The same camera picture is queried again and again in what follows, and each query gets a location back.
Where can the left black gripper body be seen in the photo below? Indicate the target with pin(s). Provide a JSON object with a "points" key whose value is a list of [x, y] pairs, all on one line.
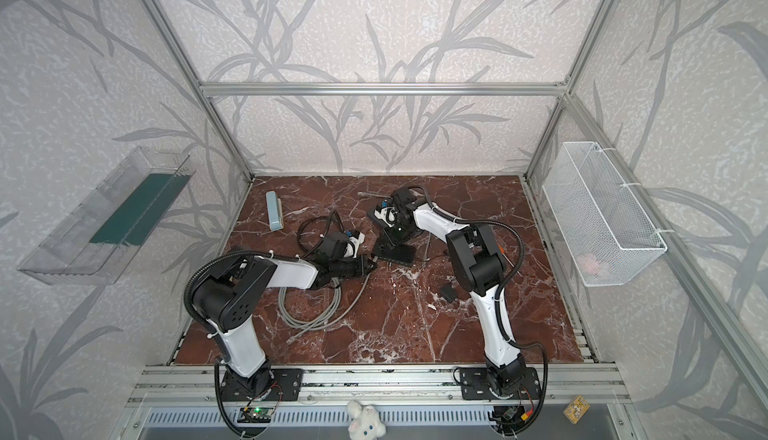
{"points": [[360, 266]]}

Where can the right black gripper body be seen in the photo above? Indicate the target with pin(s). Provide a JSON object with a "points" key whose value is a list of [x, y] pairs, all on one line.
{"points": [[395, 242]]}

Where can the black network switch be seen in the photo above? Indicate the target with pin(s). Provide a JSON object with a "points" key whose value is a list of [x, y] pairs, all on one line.
{"points": [[400, 254]]}

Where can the black power adapter with cable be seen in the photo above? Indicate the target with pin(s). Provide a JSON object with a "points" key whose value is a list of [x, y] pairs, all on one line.
{"points": [[435, 262]]}

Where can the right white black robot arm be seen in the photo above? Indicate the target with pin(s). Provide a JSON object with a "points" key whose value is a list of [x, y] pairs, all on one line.
{"points": [[479, 267]]}

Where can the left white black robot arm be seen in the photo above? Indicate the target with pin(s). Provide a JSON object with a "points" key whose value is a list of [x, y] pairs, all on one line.
{"points": [[223, 294]]}

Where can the light blue rectangular block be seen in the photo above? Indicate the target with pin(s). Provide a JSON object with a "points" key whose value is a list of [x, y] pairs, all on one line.
{"points": [[274, 211]]}

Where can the white plush toy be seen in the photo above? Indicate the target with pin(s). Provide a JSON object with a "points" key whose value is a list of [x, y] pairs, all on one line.
{"points": [[366, 423]]}

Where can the green lit controller board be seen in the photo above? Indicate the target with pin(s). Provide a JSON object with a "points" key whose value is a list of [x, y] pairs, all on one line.
{"points": [[255, 415]]}

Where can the pink object in basket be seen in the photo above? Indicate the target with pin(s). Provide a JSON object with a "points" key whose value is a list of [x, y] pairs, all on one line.
{"points": [[590, 265]]}

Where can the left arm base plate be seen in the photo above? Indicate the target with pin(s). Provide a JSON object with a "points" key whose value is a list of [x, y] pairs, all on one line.
{"points": [[266, 384]]}

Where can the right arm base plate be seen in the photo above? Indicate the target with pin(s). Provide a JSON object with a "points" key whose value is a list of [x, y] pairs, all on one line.
{"points": [[475, 385]]}

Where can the white wire mesh basket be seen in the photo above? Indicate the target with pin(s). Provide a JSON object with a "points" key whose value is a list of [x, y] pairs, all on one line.
{"points": [[597, 212]]}

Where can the clear acrylic wall shelf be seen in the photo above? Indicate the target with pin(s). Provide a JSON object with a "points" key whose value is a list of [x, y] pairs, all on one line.
{"points": [[97, 241]]}

